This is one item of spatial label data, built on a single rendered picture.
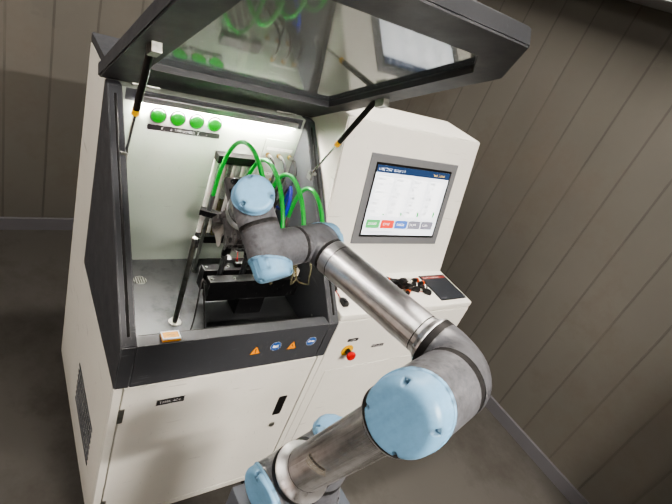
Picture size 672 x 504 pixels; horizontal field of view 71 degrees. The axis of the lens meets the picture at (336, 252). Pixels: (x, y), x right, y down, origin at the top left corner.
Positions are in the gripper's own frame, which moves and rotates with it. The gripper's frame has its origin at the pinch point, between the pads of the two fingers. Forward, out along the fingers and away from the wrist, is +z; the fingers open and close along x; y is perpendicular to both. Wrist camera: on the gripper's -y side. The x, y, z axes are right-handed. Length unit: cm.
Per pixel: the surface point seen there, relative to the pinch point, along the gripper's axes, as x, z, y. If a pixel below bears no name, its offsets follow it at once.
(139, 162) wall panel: -22, 39, -32
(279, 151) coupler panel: 25, 45, -39
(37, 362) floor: -75, 139, 26
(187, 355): -12.2, 28.8, 29.8
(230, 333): 0.3, 28.8, 25.1
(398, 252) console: 74, 59, 0
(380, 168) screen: 60, 35, -28
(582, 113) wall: 198, 65, -68
